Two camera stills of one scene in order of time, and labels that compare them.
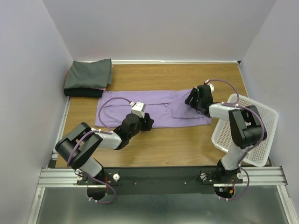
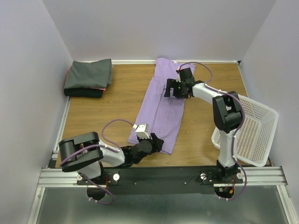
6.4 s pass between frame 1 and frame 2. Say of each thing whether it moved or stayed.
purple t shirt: moved
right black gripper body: moved
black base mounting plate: stayed
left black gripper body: moved
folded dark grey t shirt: stayed
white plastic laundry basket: stayed
